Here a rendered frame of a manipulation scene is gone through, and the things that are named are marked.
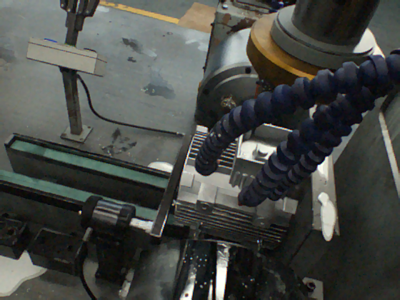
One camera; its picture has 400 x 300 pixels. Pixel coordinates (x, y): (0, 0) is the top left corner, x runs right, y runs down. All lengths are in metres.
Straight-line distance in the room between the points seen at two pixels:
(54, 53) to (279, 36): 0.59
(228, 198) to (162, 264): 0.21
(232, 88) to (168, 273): 0.47
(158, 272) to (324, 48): 0.33
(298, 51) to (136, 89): 0.86
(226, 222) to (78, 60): 0.51
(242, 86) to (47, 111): 0.63
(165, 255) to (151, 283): 0.04
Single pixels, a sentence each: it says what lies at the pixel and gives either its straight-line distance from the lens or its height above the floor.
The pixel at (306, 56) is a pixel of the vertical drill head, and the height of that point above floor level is 1.34.
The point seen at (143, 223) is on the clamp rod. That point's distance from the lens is 0.61.
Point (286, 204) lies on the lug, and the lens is 0.61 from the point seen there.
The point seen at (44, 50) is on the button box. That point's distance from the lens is 0.92.
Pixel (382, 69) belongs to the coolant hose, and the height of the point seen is 1.44.
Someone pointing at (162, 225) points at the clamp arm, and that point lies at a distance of 0.60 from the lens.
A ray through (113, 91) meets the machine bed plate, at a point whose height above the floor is 0.80.
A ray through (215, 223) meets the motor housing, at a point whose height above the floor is 1.02.
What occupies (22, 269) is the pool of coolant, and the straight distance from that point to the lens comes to 0.85.
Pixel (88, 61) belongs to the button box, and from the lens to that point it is 0.88.
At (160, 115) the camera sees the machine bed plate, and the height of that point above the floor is 0.80.
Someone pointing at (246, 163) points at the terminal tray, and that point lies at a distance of 0.57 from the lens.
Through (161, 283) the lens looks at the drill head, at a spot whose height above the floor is 1.14.
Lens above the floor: 1.54
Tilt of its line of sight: 46 degrees down
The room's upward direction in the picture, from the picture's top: 12 degrees clockwise
